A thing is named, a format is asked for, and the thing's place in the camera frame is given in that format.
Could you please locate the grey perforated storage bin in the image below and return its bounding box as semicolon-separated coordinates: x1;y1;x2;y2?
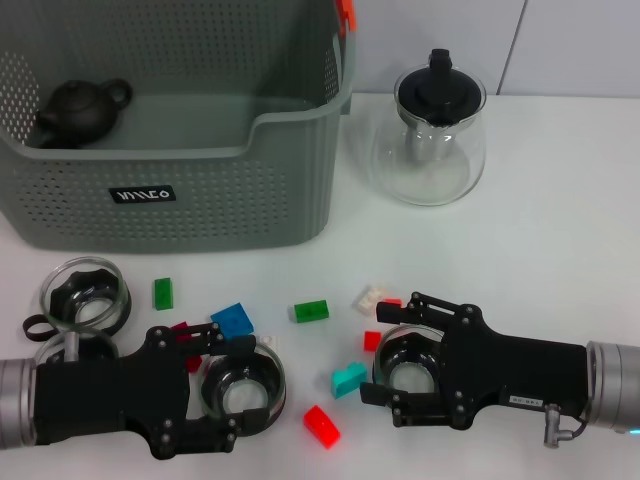
0;0;359;254

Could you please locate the blue square toy brick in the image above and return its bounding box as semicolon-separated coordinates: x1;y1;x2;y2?
209;302;255;344

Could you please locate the dark clay teapot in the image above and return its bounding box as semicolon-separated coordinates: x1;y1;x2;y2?
34;78;134;150

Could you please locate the left wrist silver cable connector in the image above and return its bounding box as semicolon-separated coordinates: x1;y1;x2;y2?
63;330;82;364

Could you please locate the bright red sloped toy brick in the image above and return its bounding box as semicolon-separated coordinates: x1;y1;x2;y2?
302;404;342;450

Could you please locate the teal toy brick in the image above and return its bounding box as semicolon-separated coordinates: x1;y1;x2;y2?
329;360;369;400

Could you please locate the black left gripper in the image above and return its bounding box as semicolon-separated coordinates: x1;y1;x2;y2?
34;322;271;460

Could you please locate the right wrist cable with connectors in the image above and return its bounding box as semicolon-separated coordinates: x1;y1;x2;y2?
543;403;590;449

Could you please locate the long dark red toy brick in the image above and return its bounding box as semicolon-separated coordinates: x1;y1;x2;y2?
169;322;204;374

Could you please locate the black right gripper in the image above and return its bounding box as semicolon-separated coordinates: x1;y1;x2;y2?
359;292;589;431

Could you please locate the green translucent toy brick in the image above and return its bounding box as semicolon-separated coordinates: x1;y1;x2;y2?
288;299;330;324
152;277;176;312

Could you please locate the clear glass teapot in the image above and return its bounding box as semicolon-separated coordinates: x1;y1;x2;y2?
369;48;488;206

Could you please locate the glass teacup with black holder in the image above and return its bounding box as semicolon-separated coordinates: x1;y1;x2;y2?
199;335;287;435
33;329;121;369
372;323;446;409
21;256;132;342

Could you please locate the black teapot lid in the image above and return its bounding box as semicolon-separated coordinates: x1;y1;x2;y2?
397;48;485;126

